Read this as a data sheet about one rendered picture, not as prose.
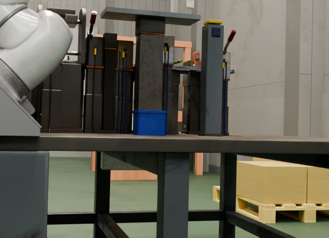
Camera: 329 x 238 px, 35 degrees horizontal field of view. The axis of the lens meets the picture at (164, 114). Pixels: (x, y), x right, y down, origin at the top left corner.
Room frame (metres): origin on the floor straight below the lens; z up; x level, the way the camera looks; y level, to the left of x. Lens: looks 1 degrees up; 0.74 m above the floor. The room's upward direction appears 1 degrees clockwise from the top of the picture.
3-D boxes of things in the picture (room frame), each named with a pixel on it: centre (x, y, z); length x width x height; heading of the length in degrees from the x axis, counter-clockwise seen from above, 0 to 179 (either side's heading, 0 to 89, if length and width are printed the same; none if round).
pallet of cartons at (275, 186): (4.71, -1.03, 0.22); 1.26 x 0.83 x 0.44; 15
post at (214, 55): (2.08, -0.19, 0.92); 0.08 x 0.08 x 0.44; 16
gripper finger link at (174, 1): (2.11, -0.03, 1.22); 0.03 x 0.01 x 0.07; 115
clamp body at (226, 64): (2.26, -0.24, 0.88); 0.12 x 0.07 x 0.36; 16
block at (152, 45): (2.01, 0.06, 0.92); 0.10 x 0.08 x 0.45; 106
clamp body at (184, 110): (2.62, -0.13, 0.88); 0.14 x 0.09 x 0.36; 16
